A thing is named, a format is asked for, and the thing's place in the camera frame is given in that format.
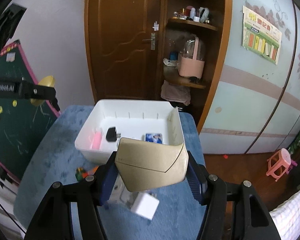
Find white quilted cloth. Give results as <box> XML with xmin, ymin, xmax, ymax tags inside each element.
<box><xmin>270</xmin><ymin>190</ymin><xmax>300</xmax><ymax>239</ymax></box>

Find white plastic bin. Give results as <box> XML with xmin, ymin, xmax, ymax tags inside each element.
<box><xmin>75</xmin><ymin>99</ymin><xmax>185</xmax><ymax>164</ymax></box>

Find pink plastic stool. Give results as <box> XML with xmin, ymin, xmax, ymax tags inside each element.
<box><xmin>266</xmin><ymin>148</ymin><xmax>298</xmax><ymax>181</ymax></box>

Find green chalkboard pink frame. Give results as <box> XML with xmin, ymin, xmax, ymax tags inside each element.
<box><xmin>0</xmin><ymin>40</ymin><xmax>59</xmax><ymax>182</ymax></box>

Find wooden corner shelf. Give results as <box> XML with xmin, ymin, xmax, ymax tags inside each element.
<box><xmin>164</xmin><ymin>18</ymin><xmax>218</xmax><ymax>89</ymax></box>

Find yellow round lid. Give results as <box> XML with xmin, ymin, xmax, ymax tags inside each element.
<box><xmin>30</xmin><ymin>75</ymin><xmax>56</xmax><ymax>106</ymax></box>

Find white charger cube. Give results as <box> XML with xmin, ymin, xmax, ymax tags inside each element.
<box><xmin>130</xmin><ymin>192</ymin><xmax>160</xmax><ymax>220</ymax></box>

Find pink hair roller clip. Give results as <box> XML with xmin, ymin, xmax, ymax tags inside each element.
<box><xmin>89</xmin><ymin>128</ymin><xmax>103</xmax><ymax>150</ymax></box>

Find colourful puzzle cube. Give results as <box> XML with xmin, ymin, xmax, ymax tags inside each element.
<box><xmin>75</xmin><ymin>166</ymin><xmax>98</xmax><ymax>181</ymax></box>

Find tan paper envelope box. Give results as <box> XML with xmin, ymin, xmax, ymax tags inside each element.
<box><xmin>115</xmin><ymin>138</ymin><xmax>189</xmax><ymax>192</ymax></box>

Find brown wooden door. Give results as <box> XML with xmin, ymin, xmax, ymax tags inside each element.
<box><xmin>84</xmin><ymin>0</ymin><xmax>165</xmax><ymax>101</ymax></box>

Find blue photo card box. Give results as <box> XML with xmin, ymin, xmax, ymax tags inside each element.
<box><xmin>145</xmin><ymin>133</ymin><xmax>162</xmax><ymax>144</ymax></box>

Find small items on shelf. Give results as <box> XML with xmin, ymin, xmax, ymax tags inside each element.
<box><xmin>172</xmin><ymin>5</ymin><xmax>211</xmax><ymax>24</ymax></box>

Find colourful wall poster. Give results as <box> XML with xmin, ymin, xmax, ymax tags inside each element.
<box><xmin>242</xmin><ymin>6</ymin><xmax>282</xmax><ymax>65</ymax></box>

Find pink folded cloth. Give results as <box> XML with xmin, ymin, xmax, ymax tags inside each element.
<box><xmin>160</xmin><ymin>80</ymin><xmax>191</xmax><ymax>106</ymax></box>

